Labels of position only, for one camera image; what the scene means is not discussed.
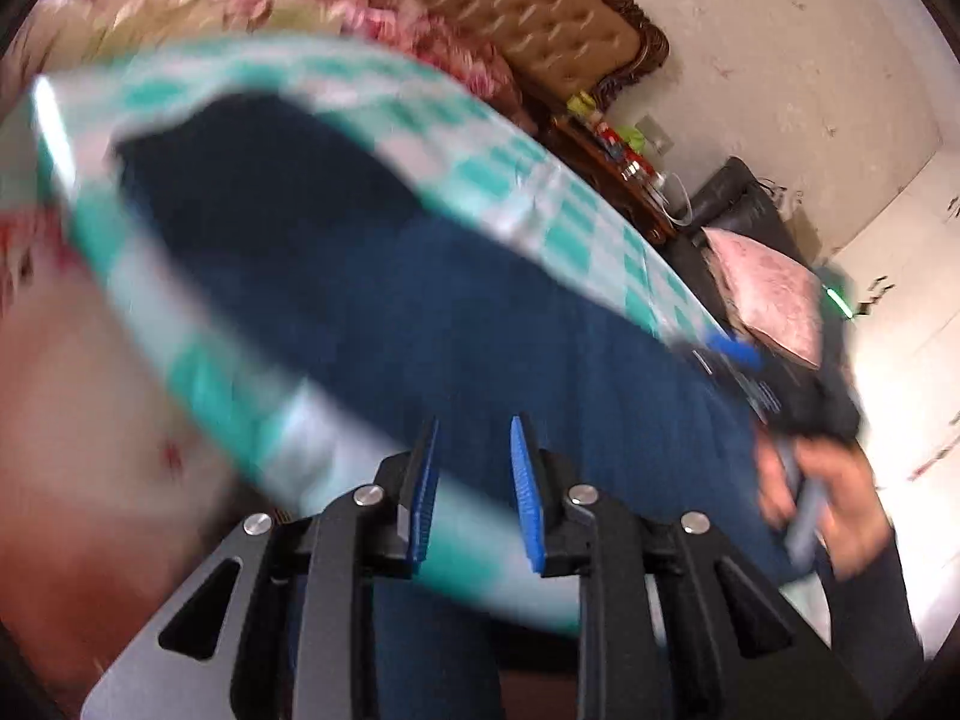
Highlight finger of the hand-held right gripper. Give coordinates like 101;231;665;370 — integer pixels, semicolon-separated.
707;336;764;370

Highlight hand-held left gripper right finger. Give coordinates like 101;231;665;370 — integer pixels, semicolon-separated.
508;414;878;720

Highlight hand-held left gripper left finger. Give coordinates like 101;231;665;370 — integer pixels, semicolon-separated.
79;416;443;720

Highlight dark blue pants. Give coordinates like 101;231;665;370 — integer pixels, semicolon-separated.
112;94;817;595

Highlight person's right forearm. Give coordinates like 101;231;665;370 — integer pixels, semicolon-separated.
816;529;929;695

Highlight person's right hand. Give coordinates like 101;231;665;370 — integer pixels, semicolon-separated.
756;435;898;580

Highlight pink cushion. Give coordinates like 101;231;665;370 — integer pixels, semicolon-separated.
703;229;827;370

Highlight black chair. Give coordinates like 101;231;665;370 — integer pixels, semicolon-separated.
666;156;820;335

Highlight person's leg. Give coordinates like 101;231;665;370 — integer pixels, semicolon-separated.
371;577;503;720

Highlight wooden nightstand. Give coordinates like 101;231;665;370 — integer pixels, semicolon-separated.
541;114;680;245

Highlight row of small colourful bottles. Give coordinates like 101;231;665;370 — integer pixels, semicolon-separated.
566;90;665;192

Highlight teal checkered bed sheet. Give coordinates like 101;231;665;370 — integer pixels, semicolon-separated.
0;34;740;638

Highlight tufted brown headboard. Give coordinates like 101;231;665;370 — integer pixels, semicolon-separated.
360;0;671;112

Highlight floral quilt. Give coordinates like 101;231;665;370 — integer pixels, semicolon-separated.
0;0;530;301

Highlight white charger cable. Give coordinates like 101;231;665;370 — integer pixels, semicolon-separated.
658;171;700;227

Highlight wall outlet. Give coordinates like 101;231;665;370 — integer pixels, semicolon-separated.
634;116;674;158

